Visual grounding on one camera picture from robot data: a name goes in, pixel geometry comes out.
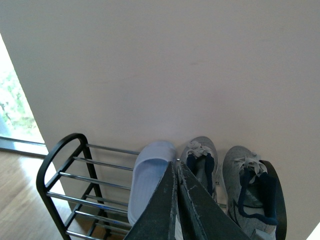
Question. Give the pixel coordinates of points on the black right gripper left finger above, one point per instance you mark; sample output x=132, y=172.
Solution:
x=158, y=220

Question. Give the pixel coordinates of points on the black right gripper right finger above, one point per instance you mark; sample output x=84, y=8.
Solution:
x=200, y=216

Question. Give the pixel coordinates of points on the grey sneaker with navy lining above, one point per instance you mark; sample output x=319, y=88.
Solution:
x=251, y=193

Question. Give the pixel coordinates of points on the black metal shoe rack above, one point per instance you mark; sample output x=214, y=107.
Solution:
x=86, y=190

